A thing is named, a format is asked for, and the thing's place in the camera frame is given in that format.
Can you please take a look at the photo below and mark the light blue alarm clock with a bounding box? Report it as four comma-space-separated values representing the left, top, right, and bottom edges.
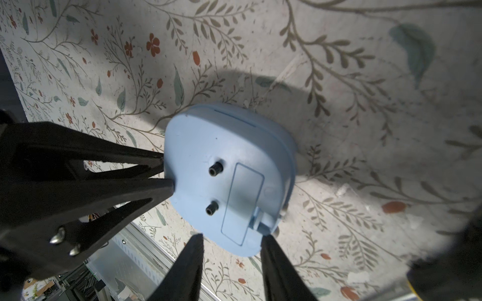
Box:
164, 104, 297, 257

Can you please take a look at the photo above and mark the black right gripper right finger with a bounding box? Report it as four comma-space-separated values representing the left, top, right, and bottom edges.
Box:
261, 235, 317, 301

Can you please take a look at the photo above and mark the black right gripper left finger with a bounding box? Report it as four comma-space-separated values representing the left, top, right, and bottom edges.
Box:
148, 233, 204, 301

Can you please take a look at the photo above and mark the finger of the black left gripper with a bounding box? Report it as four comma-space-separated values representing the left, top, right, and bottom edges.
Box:
1, 179, 174, 278
1, 122, 164, 181

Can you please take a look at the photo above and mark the black yellow screwdriver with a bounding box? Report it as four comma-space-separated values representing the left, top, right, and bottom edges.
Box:
407, 208, 481, 300

